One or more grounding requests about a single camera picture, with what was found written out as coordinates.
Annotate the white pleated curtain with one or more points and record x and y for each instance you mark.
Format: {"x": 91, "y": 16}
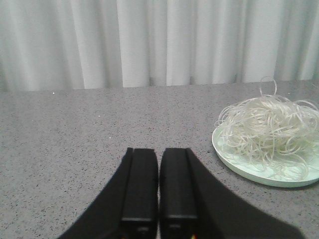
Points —
{"x": 85, "y": 44}

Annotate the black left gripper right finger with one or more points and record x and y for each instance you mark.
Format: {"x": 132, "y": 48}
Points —
{"x": 195, "y": 205}

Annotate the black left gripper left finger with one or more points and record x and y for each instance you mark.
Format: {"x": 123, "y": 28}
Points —
{"x": 127, "y": 207}

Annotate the white translucent vermicelli bundle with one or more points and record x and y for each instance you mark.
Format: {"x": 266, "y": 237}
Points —
{"x": 270, "y": 132}

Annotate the light green round plate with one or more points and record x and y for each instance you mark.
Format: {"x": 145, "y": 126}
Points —
{"x": 256, "y": 173}

